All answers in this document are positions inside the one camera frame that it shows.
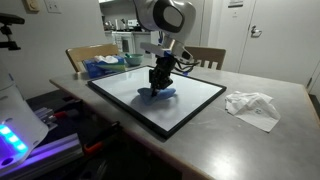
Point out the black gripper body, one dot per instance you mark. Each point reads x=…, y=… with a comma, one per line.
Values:
x=161, y=73

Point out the blue microfibre cloth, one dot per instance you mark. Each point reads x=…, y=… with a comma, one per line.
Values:
x=166, y=95

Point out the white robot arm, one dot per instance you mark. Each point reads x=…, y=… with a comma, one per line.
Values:
x=146, y=15

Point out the black framed whiteboard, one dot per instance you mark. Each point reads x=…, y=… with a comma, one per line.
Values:
x=200, y=96

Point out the green bowl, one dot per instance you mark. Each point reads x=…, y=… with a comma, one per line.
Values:
x=135, y=61

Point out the small green block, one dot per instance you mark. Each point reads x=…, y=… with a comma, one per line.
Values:
x=127, y=55

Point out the white kitchen oven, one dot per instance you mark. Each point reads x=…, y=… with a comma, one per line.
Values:
x=123, y=41

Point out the dark brown wooden chair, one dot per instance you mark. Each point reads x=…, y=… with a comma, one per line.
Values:
x=213, y=53

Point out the white tissue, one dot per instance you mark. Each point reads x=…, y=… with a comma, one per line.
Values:
x=106, y=59

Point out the white countertop appliance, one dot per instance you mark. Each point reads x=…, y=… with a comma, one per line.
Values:
x=132, y=23

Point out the blue tissue box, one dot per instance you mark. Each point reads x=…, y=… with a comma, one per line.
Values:
x=93, y=70

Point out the light wooden chair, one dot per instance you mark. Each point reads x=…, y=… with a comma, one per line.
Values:
x=86, y=52

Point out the crumpled white paper towel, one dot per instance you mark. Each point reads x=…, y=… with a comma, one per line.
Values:
x=253, y=110

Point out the door sign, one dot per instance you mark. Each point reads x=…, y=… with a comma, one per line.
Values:
x=235, y=2

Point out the beige round thermostat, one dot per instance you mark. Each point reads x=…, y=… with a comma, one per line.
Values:
x=32, y=5

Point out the silver metal bracket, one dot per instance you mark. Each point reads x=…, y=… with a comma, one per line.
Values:
x=45, y=116

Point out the aluminium mounting rail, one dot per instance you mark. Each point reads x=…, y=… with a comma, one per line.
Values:
x=56, y=146

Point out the black camera on mount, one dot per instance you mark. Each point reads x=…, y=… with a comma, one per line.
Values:
x=10, y=19

